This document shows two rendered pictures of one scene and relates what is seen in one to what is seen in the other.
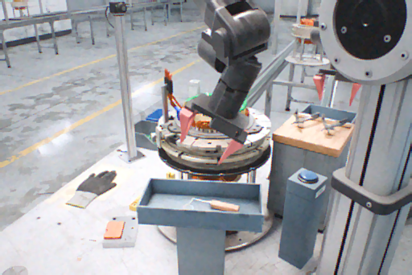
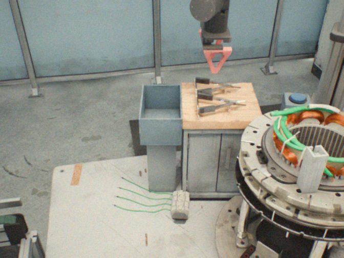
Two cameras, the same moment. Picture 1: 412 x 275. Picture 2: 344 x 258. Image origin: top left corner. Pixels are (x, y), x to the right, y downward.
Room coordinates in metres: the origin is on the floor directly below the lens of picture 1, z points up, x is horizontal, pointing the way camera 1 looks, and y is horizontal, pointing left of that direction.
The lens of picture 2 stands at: (1.48, 0.31, 1.60)
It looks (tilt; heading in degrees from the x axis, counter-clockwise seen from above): 37 degrees down; 237
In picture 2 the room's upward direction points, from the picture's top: straight up
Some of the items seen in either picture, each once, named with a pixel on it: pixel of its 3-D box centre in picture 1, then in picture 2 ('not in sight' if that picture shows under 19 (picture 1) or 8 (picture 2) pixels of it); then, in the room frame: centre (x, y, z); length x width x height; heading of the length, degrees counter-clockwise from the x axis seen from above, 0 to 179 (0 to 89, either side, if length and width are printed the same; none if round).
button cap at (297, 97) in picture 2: (308, 175); (298, 97); (0.69, -0.25, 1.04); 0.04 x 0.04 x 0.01
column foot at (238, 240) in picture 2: not in sight; (241, 236); (1.00, -0.10, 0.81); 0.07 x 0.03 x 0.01; 55
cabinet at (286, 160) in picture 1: (308, 173); (215, 146); (0.91, -0.32, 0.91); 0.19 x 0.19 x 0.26; 57
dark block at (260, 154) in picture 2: not in sight; (261, 155); (1.01, -0.07, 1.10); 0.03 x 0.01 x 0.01; 62
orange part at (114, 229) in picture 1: (113, 230); not in sight; (0.78, 0.27, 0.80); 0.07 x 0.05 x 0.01; 3
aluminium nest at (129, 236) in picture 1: (121, 229); not in sight; (0.79, 0.25, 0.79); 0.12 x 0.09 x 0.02; 3
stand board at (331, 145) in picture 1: (315, 132); (219, 104); (0.91, -0.32, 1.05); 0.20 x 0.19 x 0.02; 147
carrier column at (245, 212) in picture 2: not in sight; (245, 209); (1.00, -0.10, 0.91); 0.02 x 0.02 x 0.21
